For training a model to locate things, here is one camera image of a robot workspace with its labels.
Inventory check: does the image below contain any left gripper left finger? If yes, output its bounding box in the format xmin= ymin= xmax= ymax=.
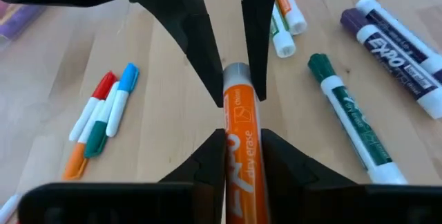
xmin=19 ymin=129 xmax=228 ymax=224

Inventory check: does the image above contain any red cap mini marker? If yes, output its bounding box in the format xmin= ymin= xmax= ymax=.
xmin=68 ymin=71 xmax=119 ymax=142
xmin=0 ymin=192 xmax=23 ymax=224

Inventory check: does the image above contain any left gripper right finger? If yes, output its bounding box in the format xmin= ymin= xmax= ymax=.
xmin=260 ymin=129 xmax=442 ymax=224

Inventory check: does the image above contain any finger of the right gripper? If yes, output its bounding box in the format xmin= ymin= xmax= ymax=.
xmin=237 ymin=0 xmax=282 ymax=102
xmin=0 ymin=0 xmax=225 ymax=109

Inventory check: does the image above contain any orange Expo marker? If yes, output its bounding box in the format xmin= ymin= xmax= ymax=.
xmin=222 ymin=62 xmax=271 ymax=224
xmin=275 ymin=0 xmax=308 ymax=36

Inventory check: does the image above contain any light blue cap mini marker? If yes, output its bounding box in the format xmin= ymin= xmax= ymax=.
xmin=105 ymin=62 xmax=141 ymax=138

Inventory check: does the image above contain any green cap mini marker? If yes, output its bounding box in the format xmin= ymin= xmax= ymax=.
xmin=84 ymin=81 xmax=121 ymax=159

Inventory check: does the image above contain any purple highlighter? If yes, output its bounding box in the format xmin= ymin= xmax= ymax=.
xmin=0 ymin=2 xmax=48 ymax=41

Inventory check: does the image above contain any orange cap mini marker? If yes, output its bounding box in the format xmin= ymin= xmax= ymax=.
xmin=61 ymin=100 xmax=106 ymax=181

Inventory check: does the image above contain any dark green Expo marker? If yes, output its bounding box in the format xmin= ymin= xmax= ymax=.
xmin=307 ymin=53 xmax=409 ymax=186

